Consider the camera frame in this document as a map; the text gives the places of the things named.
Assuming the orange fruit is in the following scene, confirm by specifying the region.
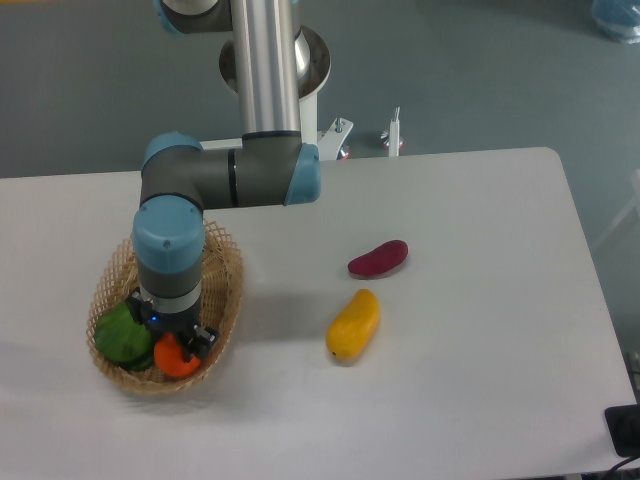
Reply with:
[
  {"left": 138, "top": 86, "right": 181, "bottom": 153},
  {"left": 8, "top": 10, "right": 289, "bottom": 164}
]
[{"left": 153, "top": 333, "right": 201, "bottom": 378}]

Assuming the black device at table edge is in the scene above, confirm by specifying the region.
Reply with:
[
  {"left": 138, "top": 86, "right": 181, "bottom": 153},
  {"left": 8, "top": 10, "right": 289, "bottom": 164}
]
[{"left": 604, "top": 404, "right": 639, "bottom": 457}]

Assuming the green bok choy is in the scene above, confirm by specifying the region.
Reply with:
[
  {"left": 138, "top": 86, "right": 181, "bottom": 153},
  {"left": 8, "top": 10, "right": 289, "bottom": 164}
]
[{"left": 94, "top": 302, "right": 154, "bottom": 372}]

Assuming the yellow mango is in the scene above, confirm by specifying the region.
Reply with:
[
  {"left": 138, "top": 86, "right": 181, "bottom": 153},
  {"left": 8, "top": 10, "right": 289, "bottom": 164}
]
[{"left": 325, "top": 289, "right": 381, "bottom": 363}]

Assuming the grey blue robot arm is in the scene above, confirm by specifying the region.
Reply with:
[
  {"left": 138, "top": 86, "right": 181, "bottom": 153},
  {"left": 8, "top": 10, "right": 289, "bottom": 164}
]
[{"left": 127, "top": 1, "right": 320, "bottom": 359}]

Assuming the purple sweet potato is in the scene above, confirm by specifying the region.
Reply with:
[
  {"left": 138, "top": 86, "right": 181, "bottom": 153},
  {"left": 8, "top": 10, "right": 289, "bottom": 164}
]
[{"left": 347, "top": 239, "right": 409, "bottom": 278}]

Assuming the blue bag in corner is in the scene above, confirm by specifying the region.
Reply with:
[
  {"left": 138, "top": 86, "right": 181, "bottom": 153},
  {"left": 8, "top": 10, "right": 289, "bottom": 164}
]
[{"left": 591, "top": 0, "right": 639, "bottom": 44}]

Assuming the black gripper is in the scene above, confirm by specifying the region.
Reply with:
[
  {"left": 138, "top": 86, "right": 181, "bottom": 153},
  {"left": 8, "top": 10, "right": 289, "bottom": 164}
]
[{"left": 125, "top": 288, "right": 219, "bottom": 362}]

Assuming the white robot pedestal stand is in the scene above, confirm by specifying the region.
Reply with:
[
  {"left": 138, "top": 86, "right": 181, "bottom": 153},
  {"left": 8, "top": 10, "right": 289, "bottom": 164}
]
[{"left": 200, "top": 25, "right": 354, "bottom": 161}]

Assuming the woven wicker basket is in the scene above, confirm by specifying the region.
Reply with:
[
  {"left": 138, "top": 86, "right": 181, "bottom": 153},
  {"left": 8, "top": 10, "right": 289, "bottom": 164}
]
[{"left": 86, "top": 221, "right": 243, "bottom": 395}]

